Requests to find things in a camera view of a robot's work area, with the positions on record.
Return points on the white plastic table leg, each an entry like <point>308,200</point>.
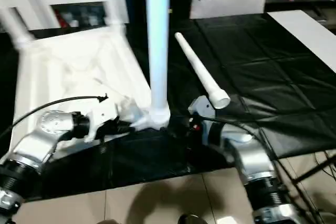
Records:
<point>15,30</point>
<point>202,74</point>
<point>111,3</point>
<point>157,37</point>

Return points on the white plastic table top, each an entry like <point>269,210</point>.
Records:
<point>78,58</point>

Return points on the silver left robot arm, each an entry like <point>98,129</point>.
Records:
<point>34,142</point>

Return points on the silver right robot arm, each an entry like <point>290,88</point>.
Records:
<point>252,155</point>

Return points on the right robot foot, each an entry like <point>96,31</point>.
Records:
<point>190,219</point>

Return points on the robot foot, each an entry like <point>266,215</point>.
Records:
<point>190,219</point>
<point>108,222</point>

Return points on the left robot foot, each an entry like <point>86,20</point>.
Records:
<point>108,222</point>

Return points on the small white jar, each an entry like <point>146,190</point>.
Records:
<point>74,22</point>

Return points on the red packet in cabinet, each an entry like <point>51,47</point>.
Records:
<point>61,19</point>

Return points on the black stand leg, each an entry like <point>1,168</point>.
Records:
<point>312,171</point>

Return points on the white side table board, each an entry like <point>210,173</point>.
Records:
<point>302,32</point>

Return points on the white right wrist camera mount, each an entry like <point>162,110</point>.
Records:
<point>202,106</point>

